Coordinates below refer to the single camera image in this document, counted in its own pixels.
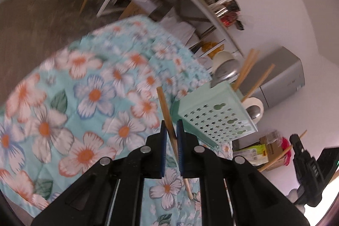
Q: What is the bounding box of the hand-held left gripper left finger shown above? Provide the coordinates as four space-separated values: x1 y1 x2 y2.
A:
31 120 168 226

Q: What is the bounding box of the red plastic bag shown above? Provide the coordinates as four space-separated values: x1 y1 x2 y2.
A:
281 137 295 167

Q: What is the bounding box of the mint green utensil holder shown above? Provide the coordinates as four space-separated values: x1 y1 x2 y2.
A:
171 81 258 148

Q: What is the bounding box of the white sack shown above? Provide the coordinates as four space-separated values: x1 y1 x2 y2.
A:
159 7 198 45

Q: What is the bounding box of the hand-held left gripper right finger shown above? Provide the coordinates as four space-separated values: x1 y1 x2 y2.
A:
176 119 310 226

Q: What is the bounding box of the floral light blue blanket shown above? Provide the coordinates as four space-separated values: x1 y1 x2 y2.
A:
0 15 233 226

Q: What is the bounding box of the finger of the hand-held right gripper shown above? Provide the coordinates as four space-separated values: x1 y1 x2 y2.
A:
289 134 310 163

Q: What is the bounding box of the yellow plastic bag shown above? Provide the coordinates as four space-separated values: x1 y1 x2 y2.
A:
200 41 225 57

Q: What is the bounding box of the silver refrigerator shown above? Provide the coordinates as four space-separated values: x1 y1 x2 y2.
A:
240 46 305 110

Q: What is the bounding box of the long white table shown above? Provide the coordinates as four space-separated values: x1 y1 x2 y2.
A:
97 0 245 57

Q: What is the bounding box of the brown cardboard box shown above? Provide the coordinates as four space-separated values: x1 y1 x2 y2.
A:
260 131 285 171

